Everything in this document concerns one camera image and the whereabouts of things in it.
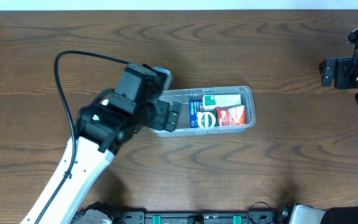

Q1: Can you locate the blue KoolFever box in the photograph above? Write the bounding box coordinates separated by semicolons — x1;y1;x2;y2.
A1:
189;100;203;128

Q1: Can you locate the green square box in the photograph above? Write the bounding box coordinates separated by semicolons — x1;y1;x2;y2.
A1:
196;110;218;128

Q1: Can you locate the white green medicine box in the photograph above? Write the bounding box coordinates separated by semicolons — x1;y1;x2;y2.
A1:
203;95;242;110

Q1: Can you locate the red Panadol sachet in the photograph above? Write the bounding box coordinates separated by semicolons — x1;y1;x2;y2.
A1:
216;105;246;126

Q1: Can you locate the dark brown medicine bottle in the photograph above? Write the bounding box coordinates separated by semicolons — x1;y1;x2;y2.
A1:
101;99;109;106

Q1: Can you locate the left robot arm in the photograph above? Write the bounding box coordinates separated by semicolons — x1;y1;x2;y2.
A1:
23;63;181;223

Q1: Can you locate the clear plastic container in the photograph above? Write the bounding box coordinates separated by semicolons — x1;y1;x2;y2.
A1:
152;86;256;137

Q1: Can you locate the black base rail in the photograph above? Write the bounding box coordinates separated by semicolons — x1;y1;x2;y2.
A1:
71;210;278;224

